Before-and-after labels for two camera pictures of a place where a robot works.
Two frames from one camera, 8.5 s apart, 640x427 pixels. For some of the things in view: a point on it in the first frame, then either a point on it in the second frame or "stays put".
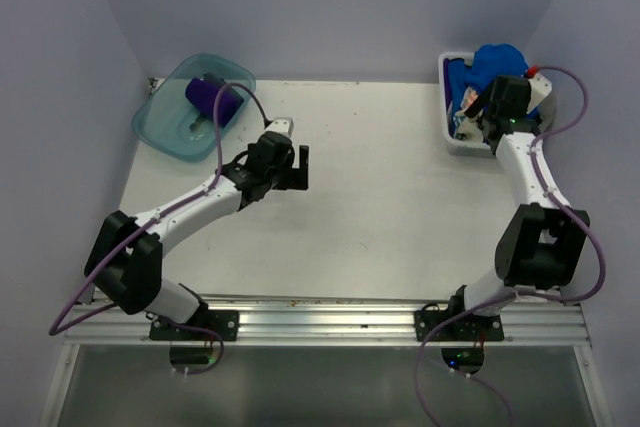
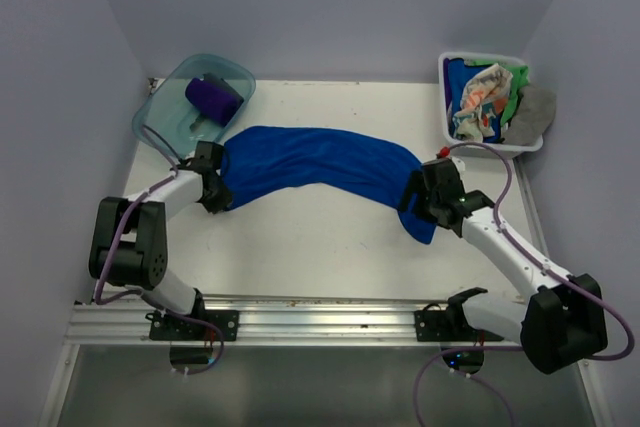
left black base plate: [225, 322] stays put
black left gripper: [295, 178] → [218, 204]
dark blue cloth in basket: [456, 78] stays put
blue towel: [497, 60] → [367, 168]
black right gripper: [480, 102] → [415, 185]
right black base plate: [468, 328] stays put
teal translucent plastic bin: [177, 117] stays put
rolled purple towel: [202, 93] stays put
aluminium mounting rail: [328, 323] stays put
